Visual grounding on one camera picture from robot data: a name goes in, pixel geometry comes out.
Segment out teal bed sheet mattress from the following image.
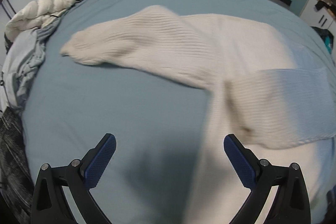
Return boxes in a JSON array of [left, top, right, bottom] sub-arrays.
[[22, 0, 335, 223]]

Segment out dark patterned fabric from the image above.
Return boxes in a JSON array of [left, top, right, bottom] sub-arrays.
[[1, 107, 34, 223]]

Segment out white puffy jacket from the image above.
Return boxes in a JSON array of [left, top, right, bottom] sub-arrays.
[[5, 0, 82, 42]]

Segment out pale blue crumpled garment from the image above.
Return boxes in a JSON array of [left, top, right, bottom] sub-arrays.
[[1, 18, 61, 113]]

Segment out black clothes on dresser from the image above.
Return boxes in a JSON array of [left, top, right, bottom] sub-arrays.
[[315, 0, 335, 11]]

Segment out white cabinet dresser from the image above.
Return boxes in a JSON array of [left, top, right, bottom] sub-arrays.
[[299, 0, 335, 32]]

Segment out light blue knit sweater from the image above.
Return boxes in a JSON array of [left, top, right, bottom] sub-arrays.
[[60, 6, 335, 223]]

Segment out black and teal bag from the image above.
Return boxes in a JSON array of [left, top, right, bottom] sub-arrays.
[[311, 27, 334, 54]]

